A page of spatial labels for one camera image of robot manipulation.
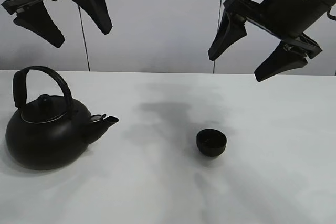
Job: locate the small black teacup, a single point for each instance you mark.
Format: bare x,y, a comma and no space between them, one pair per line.
211,142

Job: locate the black round teapot kettle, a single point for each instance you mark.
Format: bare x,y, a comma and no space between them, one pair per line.
51,131

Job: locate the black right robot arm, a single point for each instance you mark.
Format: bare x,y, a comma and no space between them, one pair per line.
285,19

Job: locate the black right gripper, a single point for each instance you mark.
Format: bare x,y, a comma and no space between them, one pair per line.
285,19

